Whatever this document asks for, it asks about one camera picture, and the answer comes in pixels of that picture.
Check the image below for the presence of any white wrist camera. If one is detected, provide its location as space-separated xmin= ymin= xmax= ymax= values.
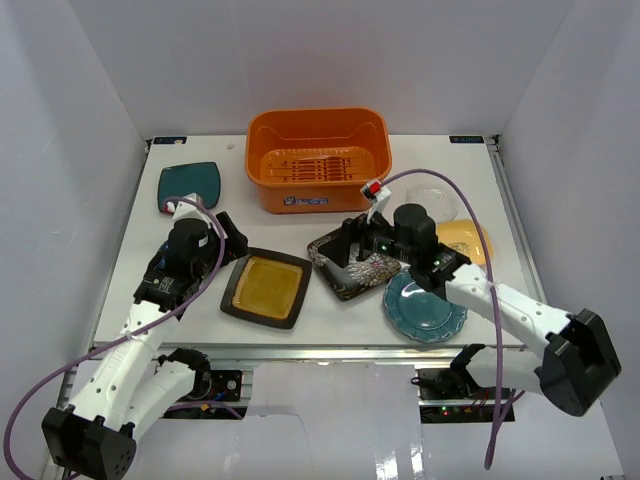
xmin=360 ymin=179 xmax=391 ymax=223
xmin=161 ymin=193 xmax=208 ymax=222

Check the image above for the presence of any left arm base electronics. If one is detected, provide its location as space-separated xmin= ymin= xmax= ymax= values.
xmin=163 ymin=370 xmax=246 ymax=420

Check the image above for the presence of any black floral square plate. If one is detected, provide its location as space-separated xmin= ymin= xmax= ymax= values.
xmin=307 ymin=228 xmax=402 ymax=301

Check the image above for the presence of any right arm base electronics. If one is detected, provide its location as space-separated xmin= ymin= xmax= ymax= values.
xmin=411 ymin=369 xmax=495 ymax=425

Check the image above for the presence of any teal scalloped round plate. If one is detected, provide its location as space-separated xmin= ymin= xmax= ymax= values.
xmin=383 ymin=269 xmax=468 ymax=344

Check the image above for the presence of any dark blue leaf dish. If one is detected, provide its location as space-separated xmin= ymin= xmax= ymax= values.
xmin=148 ymin=241 xmax=168 ymax=271

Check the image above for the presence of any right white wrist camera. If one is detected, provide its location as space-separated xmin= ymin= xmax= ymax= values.
xmin=360 ymin=179 xmax=391 ymax=223

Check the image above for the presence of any amber square plate black rim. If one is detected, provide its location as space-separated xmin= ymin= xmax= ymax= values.
xmin=220 ymin=247 xmax=313 ymax=330

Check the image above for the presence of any yellow square dish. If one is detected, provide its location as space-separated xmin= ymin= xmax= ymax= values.
xmin=436 ymin=219 xmax=486 ymax=266

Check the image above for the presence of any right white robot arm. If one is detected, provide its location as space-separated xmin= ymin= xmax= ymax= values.
xmin=308 ymin=204 xmax=621 ymax=417

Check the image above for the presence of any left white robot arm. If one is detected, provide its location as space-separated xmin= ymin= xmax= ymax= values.
xmin=42 ymin=202 xmax=248 ymax=479

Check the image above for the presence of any dark teal square plate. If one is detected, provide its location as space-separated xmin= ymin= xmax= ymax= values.
xmin=157 ymin=162 xmax=221 ymax=213

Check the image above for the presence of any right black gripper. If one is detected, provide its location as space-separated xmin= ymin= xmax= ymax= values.
xmin=319 ymin=203 xmax=416 ymax=268

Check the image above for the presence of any orange plastic bin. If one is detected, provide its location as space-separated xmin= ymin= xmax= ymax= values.
xmin=245 ymin=107 xmax=392 ymax=214

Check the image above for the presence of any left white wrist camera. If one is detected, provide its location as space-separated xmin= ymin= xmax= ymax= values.
xmin=161 ymin=193 xmax=208 ymax=222

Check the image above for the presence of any clear glass plate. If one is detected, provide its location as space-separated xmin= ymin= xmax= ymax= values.
xmin=406 ymin=184 xmax=458 ymax=223

